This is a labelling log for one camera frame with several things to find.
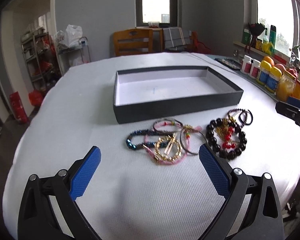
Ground orange fruit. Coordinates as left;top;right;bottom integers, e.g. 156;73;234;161
263;56;275;67

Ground white pill bottle red label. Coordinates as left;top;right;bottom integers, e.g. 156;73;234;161
249;59;260;80

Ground green box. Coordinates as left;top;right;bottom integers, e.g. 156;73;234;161
242;28;250;45

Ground gold ring bracelet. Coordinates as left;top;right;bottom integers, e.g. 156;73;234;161
153;135;183;163

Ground white tablecloth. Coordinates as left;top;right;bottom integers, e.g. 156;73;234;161
2;53;300;239

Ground large black bead bracelet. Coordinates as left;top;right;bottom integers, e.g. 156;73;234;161
205;117;248;161

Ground yellow cap bottle blue label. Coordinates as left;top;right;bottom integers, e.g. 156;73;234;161
265;67;282;93

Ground pearl gold hair clip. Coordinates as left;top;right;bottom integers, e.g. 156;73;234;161
164;133;177;155

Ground dark thin bangle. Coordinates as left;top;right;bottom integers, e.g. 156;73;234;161
179;125;207;155

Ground red apple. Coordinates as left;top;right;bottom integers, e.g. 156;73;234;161
275;63;286;74

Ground orange juice jar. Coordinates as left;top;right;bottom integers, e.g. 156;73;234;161
276;71;295;102

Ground dark grey shallow box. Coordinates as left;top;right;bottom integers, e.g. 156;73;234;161
113;66;243;124

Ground pink cord bracelet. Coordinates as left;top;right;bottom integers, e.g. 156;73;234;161
142;123;203;166

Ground red bag on floor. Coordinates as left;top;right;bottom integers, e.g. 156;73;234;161
10;92;29;124

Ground white plastic bag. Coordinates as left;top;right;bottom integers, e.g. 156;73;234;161
54;24;83;50

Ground blue bead bracelet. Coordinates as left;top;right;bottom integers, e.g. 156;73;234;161
125;129;158;151

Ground wooden chair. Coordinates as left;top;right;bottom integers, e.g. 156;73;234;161
113;28;153;57

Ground grey plaid cloth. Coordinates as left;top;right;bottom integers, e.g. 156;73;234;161
163;27;192;49

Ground small wire cart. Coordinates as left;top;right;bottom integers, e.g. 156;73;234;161
58;36;91;68

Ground metal shelf rack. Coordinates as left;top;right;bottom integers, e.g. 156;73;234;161
20;27;61;94

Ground grey cable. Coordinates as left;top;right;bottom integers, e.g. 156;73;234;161
189;52;241;75

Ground silver bangle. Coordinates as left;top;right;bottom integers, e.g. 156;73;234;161
152;118;183;134

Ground dark bead gold charm bracelet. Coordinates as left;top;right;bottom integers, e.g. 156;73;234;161
227;108;248;126

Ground dark flower bouquet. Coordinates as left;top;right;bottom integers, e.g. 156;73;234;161
248;23;265;52

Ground red bead gold chain bracelet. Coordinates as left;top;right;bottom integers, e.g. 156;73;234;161
216;119;239;150

